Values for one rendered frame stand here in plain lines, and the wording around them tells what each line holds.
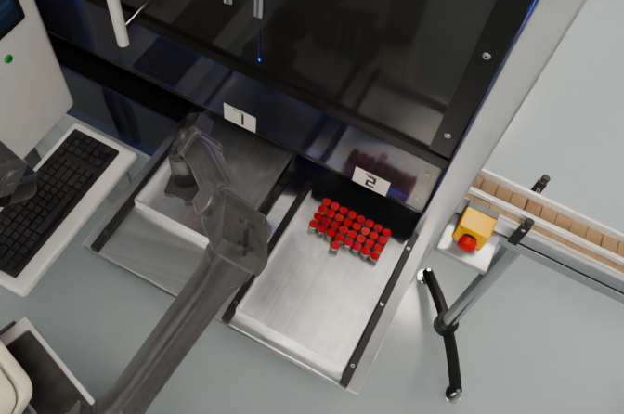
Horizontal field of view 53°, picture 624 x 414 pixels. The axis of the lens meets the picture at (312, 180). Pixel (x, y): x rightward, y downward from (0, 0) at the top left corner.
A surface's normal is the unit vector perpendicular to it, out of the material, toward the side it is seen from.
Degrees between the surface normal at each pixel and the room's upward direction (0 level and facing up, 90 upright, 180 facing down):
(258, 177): 0
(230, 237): 42
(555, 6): 90
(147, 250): 0
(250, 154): 0
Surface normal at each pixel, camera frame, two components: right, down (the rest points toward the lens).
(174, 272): 0.09, -0.51
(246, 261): 0.30, 0.32
